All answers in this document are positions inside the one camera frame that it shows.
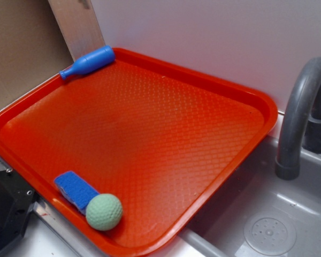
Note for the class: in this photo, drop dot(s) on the green golf ball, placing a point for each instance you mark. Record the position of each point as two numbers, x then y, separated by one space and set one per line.
104 212

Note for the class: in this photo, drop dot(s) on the blue plastic bottle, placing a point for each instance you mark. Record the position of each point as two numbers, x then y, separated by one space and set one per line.
90 62

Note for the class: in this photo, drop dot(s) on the red plastic tray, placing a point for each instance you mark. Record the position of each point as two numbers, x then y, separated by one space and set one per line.
161 138

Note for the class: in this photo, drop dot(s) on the blue sponge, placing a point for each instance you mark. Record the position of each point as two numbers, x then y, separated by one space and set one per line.
75 190

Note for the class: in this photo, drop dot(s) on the grey sink basin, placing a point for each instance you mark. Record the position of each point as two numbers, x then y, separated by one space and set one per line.
255 213

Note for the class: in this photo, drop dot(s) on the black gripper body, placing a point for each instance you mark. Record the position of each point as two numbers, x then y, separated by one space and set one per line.
17 198

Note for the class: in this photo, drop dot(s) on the aluminium strip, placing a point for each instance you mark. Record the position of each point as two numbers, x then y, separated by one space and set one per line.
79 26

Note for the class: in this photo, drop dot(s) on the dark grey faucet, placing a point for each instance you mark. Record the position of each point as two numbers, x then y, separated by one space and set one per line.
301 125

